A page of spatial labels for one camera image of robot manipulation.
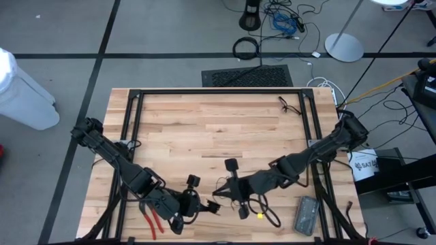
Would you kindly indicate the black perforated floor mat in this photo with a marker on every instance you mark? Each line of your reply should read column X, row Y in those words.
column 248, row 77

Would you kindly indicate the black device white label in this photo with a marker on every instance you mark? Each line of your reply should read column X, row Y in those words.
column 424, row 92

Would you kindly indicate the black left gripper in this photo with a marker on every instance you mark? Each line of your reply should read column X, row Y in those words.
column 189, row 204

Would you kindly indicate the white round lamp head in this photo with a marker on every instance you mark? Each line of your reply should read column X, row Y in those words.
column 388, row 1

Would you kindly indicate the white plastic bin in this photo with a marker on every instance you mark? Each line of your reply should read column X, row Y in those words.
column 24, row 102

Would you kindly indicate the thin black diagonal pole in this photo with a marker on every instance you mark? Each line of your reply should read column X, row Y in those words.
column 391, row 34

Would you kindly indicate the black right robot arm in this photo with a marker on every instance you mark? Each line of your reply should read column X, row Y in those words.
column 306, row 156

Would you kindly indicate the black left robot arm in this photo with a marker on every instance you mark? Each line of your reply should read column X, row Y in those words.
column 129, row 170

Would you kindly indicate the black stand base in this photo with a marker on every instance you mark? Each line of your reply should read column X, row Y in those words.
column 250, row 20

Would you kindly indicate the black aluminium table frame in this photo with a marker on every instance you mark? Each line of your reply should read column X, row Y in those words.
column 221, row 91

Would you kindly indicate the black equipment cart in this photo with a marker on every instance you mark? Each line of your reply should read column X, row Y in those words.
column 402, row 173

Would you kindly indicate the black caster wheel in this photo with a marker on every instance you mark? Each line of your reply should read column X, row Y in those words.
column 422, row 232

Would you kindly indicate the black stand leg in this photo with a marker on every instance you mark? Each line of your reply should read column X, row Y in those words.
column 432, row 42

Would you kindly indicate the black-framed eyeglasses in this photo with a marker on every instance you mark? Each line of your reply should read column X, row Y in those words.
column 285, row 106

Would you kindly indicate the black power strip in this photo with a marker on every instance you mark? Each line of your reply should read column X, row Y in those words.
column 299, row 24

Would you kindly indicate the red tape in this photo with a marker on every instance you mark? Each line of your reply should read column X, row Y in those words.
column 373, row 240

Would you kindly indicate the small white adapter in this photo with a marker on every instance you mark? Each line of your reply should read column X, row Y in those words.
column 316, row 54

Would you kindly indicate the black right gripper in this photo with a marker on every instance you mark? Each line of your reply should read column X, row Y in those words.
column 243, row 190

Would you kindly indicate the silver round-base floor stand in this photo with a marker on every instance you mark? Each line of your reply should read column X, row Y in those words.
column 344, row 49

